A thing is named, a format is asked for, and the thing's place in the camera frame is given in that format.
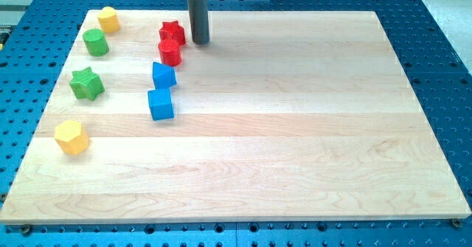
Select red star block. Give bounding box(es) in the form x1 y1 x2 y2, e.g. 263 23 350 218
159 21 186 46

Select green star block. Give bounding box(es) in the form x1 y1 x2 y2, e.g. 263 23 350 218
69 66 105 101

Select light wooden board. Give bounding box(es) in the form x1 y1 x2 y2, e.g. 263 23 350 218
1 10 471 224

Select blue cube block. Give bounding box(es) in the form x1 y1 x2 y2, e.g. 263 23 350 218
147 88 174 120

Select blue triangular prism block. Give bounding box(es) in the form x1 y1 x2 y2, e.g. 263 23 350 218
152 62 177 89

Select red cylinder block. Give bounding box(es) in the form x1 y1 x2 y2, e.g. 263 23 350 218
158 39 182 66

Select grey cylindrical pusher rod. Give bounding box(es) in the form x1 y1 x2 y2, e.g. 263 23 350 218
187 0 209 46

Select green cylinder block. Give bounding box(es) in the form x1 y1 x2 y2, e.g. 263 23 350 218
83 29 109 57

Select small yellow rounded block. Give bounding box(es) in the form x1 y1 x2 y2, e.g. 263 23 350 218
97 7 120 33

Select yellow hexagon block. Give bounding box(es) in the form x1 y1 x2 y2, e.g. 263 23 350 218
54 120 89 156

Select left board corner screw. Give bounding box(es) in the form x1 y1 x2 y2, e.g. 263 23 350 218
18 224 32 237

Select board corner screw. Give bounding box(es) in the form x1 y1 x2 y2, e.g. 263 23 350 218
18 224 32 237
451 218 463 228

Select right board corner screw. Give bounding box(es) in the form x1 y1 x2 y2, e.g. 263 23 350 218
451 218 463 228

